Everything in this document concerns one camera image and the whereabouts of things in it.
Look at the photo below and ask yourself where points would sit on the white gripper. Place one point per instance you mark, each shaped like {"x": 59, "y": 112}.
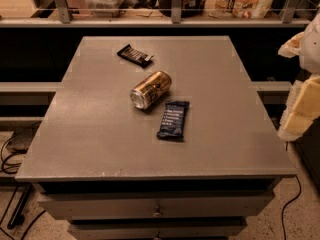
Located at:
{"x": 311, "y": 52}

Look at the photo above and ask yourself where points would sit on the black snack bar wrapper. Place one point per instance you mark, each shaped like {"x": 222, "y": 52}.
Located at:
{"x": 135, "y": 56}

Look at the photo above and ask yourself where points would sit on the gold soda can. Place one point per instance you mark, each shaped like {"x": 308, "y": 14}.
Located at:
{"x": 150, "y": 89}

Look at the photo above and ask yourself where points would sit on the grey power adapter box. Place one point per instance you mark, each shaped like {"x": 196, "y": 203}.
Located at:
{"x": 20, "y": 141}

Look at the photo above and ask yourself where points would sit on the colourful snack bag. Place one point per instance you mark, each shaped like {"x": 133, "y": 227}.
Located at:
{"x": 244, "y": 9}

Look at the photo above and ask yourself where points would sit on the grey metal shelf rail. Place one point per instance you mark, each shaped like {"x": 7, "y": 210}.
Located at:
{"x": 144, "y": 14}

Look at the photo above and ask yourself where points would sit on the dark blue rxbar wrapper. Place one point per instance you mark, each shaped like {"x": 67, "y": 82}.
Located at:
{"x": 173, "y": 120}

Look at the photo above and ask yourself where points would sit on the grey drawer cabinet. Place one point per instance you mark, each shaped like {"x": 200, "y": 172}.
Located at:
{"x": 97, "y": 162}

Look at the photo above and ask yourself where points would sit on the round drawer knob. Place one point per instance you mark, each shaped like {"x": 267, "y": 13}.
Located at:
{"x": 157, "y": 213}

